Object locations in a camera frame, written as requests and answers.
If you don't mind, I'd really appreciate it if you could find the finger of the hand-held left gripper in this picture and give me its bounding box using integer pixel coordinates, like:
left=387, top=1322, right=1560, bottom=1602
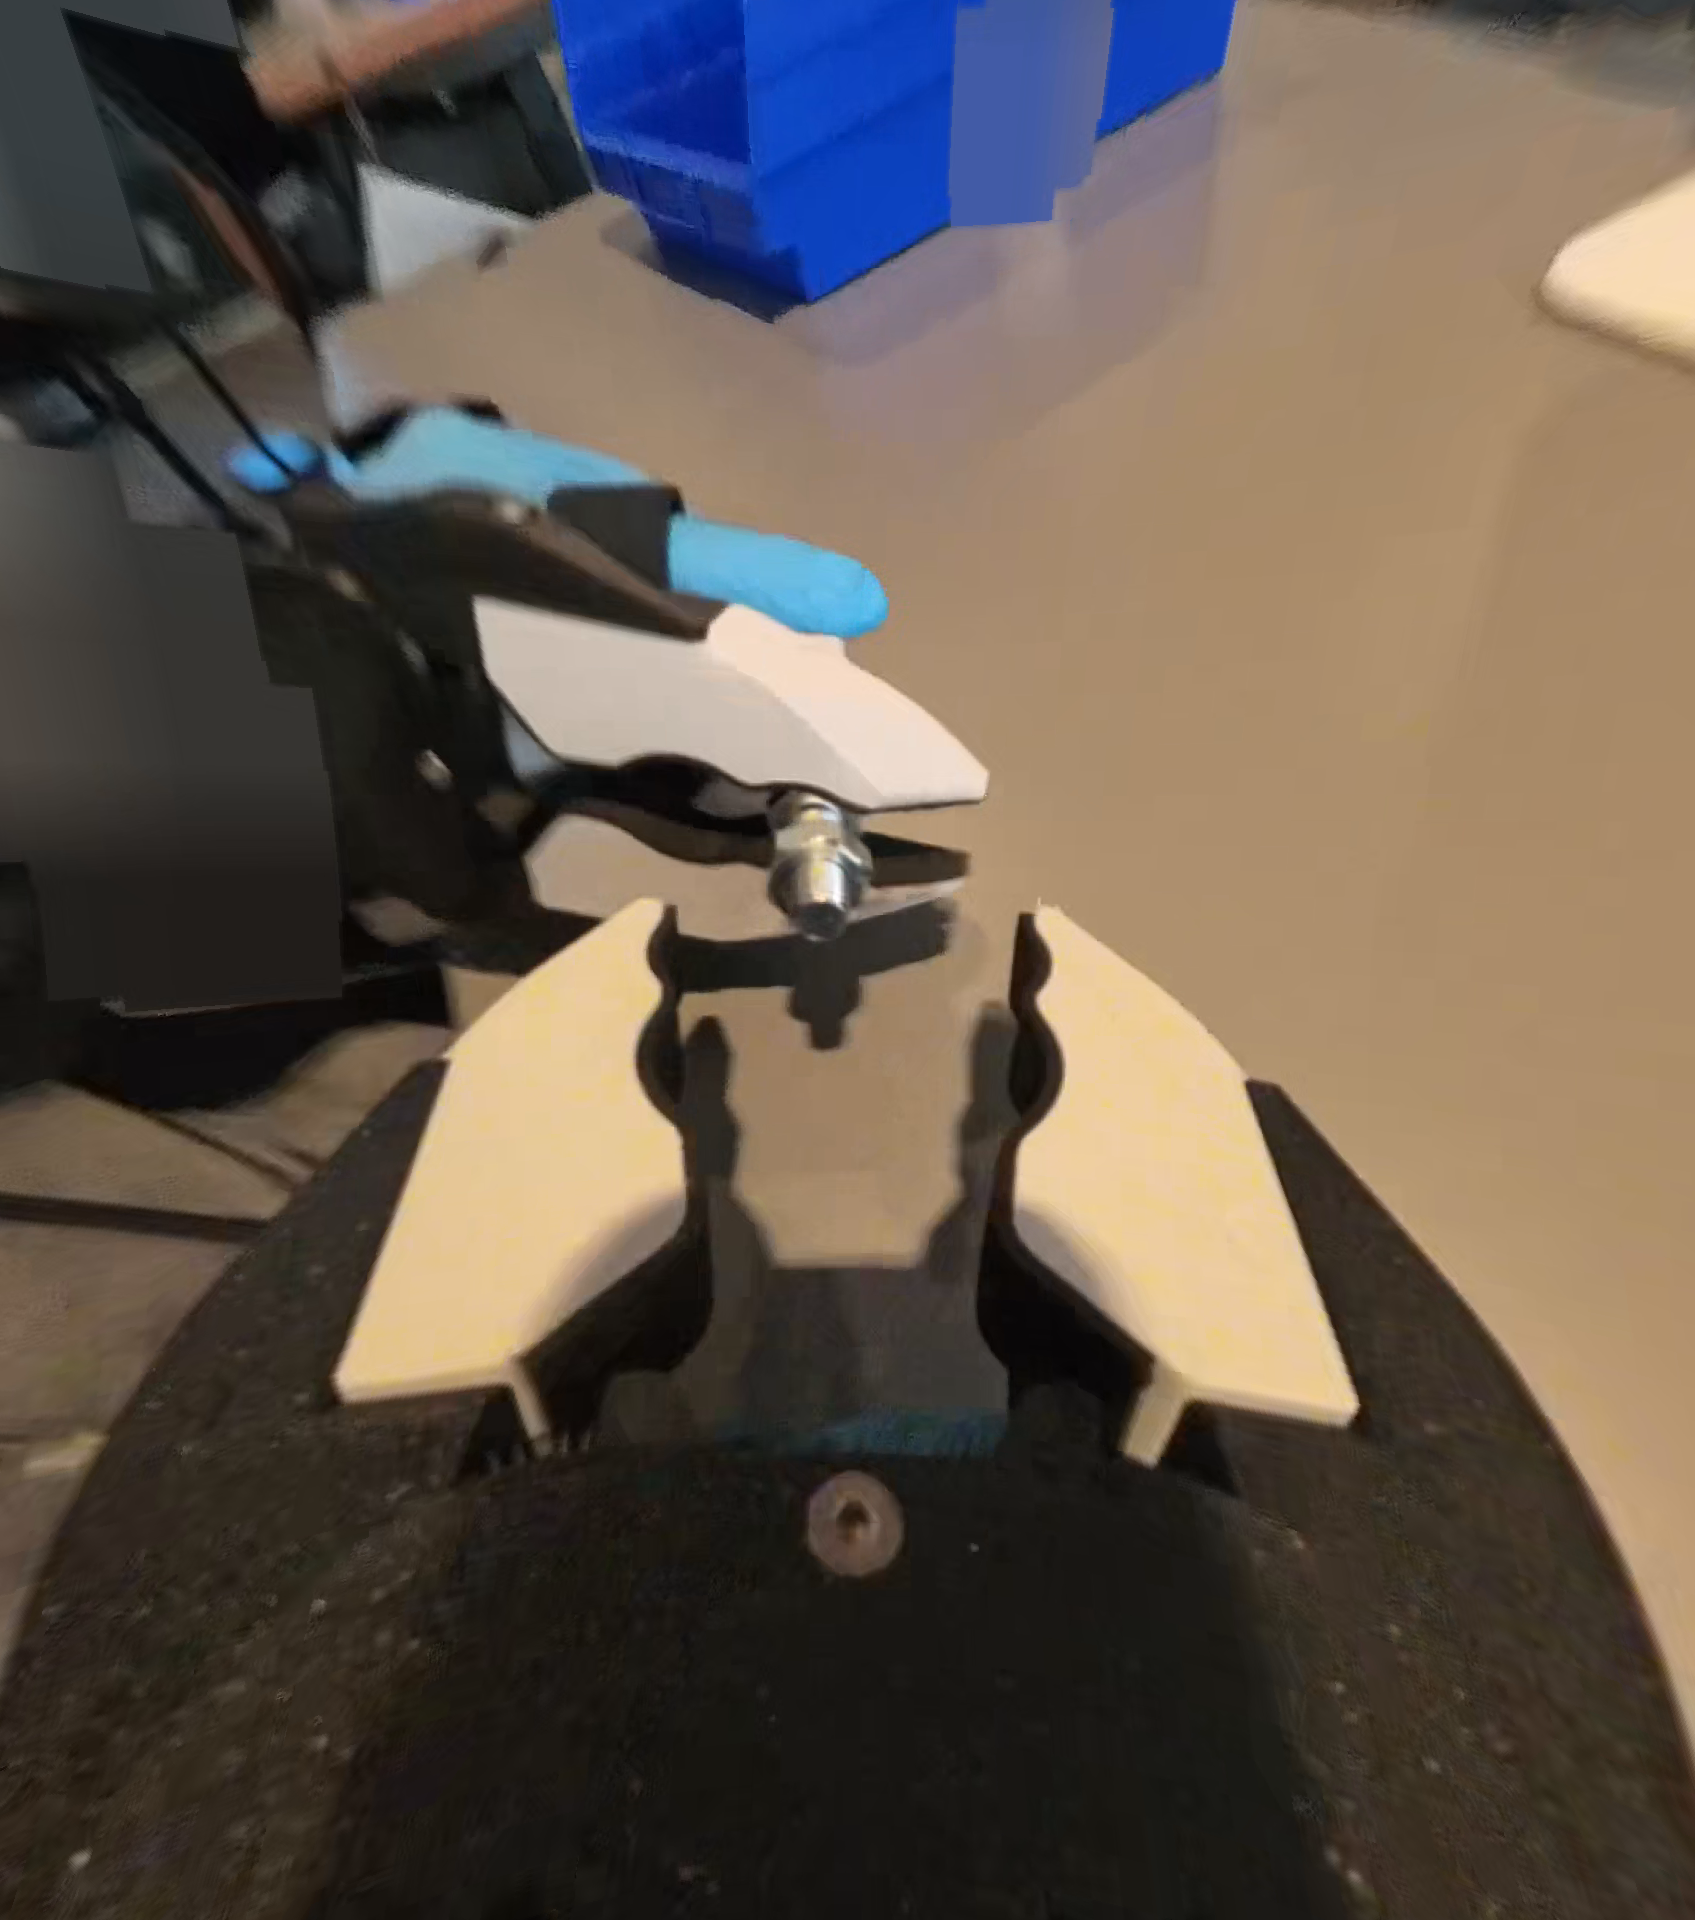
left=473, top=597, right=992, bottom=813
left=537, top=807, right=972, bottom=920

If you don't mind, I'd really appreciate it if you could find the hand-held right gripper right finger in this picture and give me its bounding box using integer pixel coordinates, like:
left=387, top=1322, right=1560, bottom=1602
left=990, top=900, right=1362, bottom=1470

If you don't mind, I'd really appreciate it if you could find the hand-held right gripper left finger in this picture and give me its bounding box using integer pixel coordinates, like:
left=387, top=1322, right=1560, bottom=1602
left=333, top=897, right=715, bottom=1454

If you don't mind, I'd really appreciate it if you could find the steel hex nut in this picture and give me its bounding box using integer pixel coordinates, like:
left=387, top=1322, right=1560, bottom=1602
left=770, top=833, right=876, bottom=911

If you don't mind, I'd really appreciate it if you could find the steel bolt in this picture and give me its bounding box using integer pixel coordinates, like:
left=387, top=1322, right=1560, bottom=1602
left=770, top=791, right=856, bottom=942

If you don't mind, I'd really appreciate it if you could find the person's left hand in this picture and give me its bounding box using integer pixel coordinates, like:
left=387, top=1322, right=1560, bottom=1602
left=231, top=408, right=892, bottom=640

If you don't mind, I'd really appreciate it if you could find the black desk chair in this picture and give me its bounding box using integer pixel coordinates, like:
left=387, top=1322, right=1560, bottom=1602
left=0, top=255, right=341, bottom=542

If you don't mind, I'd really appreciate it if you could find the blue plastic bin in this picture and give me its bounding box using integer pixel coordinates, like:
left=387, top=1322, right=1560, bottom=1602
left=555, top=0, right=1240, bottom=319

